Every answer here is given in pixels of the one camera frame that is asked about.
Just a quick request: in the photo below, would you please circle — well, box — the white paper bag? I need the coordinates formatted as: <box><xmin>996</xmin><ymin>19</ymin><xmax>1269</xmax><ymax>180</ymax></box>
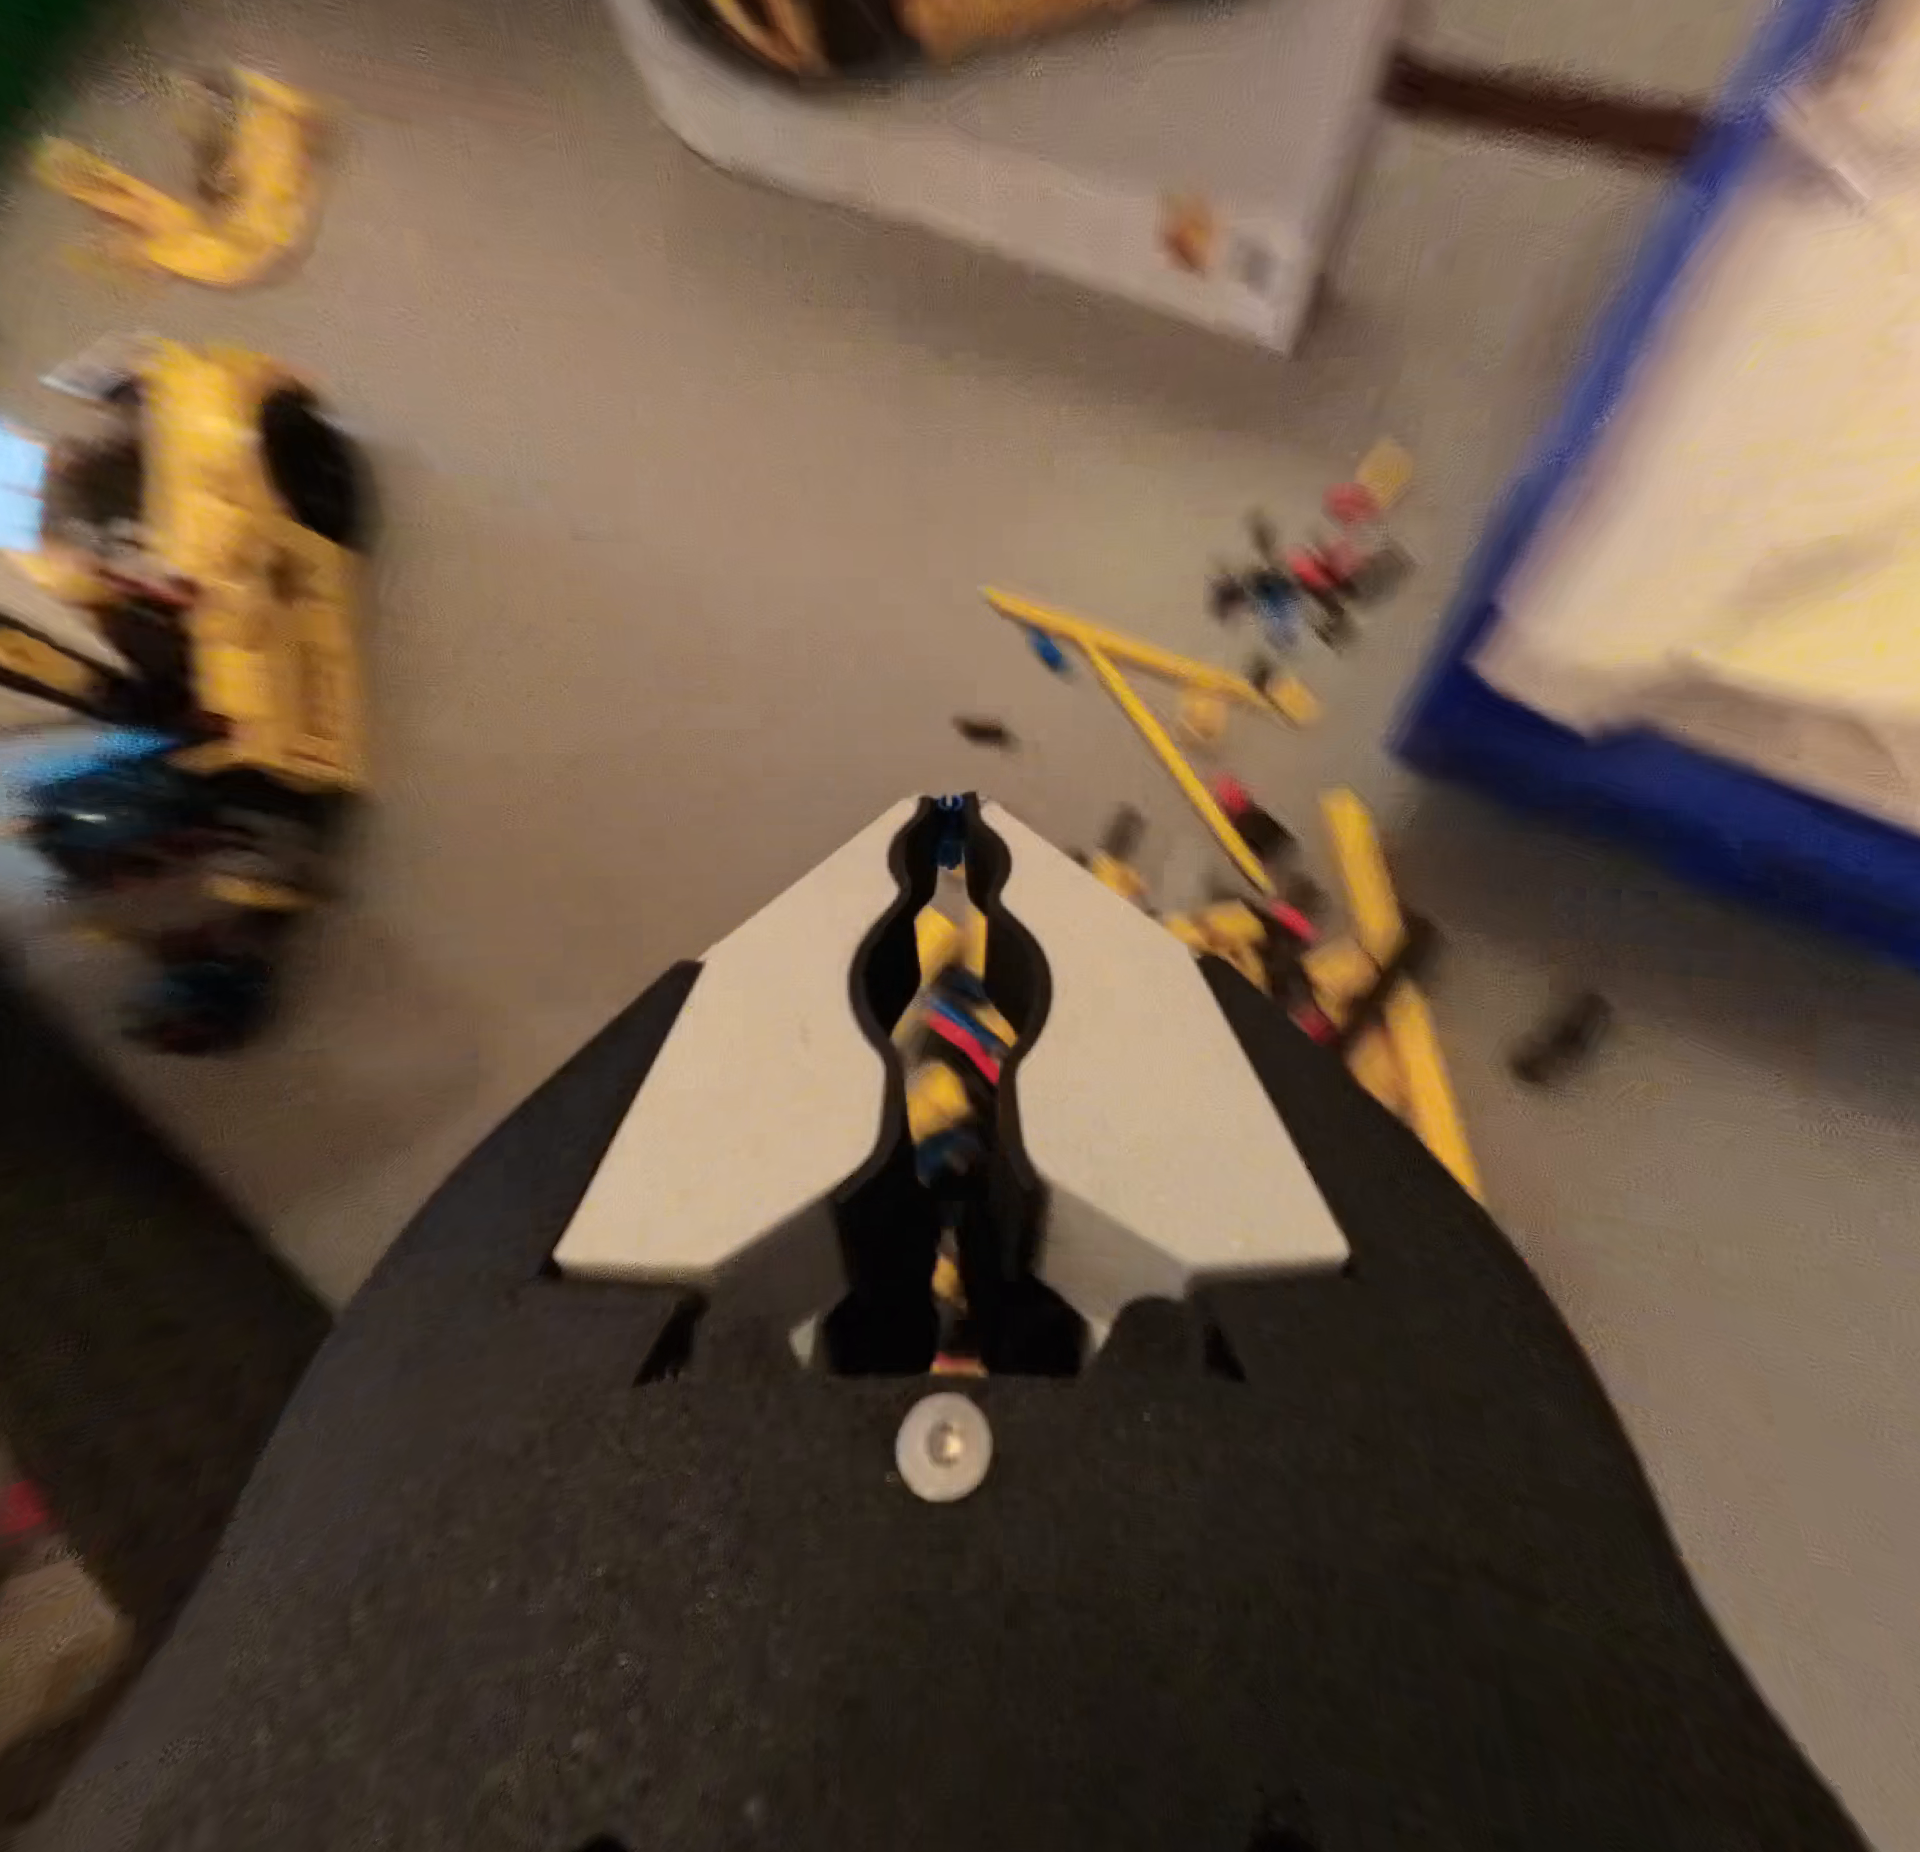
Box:
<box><xmin>1466</xmin><ymin>0</ymin><xmax>1920</xmax><ymax>833</ymax></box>

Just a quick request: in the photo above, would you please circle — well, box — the yellow toy axle rod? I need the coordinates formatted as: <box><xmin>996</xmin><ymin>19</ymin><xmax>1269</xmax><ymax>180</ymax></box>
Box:
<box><xmin>1075</xmin><ymin>634</ymin><xmax>1281</xmax><ymax>898</ymax></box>
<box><xmin>978</xmin><ymin>581</ymin><xmax>1325</xmax><ymax>729</ymax></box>

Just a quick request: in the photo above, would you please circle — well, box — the toy car instruction booklet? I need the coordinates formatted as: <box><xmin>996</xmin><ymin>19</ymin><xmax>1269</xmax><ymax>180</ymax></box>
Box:
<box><xmin>576</xmin><ymin>0</ymin><xmax>1484</xmax><ymax>357</ymax></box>

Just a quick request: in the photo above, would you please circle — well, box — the pile of toy bricks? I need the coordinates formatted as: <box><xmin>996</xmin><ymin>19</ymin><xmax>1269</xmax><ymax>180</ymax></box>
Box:
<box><xmin>892</xmin><ymin>793</ymin><xmax>1488</xmax><ymax>1381</ymax></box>

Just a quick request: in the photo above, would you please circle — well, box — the long yellow toy beam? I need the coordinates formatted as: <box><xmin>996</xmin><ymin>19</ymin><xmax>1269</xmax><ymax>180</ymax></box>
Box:
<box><xmin>1315</xmin><ymin>785</ymin><xmax>1490</xmax><ymax>1206</ymax></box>

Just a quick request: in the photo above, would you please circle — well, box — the yellow toy car model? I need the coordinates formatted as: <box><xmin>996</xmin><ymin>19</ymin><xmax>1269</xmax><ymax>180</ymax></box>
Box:
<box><xmin>0</xmin><ymin>328</ymin><xmax>380</xmax><ymax>1055</ymax></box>

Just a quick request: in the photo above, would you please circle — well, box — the blue plastic bin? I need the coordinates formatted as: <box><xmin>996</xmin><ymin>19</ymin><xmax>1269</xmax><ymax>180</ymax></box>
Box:
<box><xmin>1383</xmin><ymin>0</ymin><xmax>1920</xmax><ymax>972</ymax></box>

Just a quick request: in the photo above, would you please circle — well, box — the person's beige jacket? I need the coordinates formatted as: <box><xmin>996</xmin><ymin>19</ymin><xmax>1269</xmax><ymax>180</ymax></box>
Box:
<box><xmin>0</xmin><ymin>1432</ymin><xmax>139</xmax><ymax>1755</ymax></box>

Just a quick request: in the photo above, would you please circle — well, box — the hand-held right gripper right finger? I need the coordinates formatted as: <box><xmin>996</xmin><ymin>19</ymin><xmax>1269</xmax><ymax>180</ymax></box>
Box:
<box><xmin>959</xmin><ymin>793</ymin><xmax>1352</xmax><ymax>1373</ymax></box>

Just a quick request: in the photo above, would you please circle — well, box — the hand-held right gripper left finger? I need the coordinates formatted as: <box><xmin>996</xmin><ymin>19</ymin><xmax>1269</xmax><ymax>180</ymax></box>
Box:
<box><xmin>552</xmin><ymin>793</ymin><xmax>950</xmax><ymax>1373</ymax></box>

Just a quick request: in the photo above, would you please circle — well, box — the short black toy beam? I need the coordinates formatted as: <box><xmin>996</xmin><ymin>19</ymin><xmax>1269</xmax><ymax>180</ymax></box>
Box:
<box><xmin>1503</xmin><ymin>985</ymin><xmax>1617</xmax><ymax>1091</ymax></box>

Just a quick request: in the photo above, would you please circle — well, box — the yellow toy car hood section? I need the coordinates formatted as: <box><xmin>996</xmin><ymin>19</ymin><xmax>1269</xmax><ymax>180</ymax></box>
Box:
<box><xmin>26</xmin><ymin>60</ymin><xmax>341</xmax><ymax>294</ymax></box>

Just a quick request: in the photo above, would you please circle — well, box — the grey desk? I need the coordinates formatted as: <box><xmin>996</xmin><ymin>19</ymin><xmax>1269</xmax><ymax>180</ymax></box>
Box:
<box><xmin>0</xmin><ymin>0</ymin><xmax>1920</xmax><ymax>1852</ymax></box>

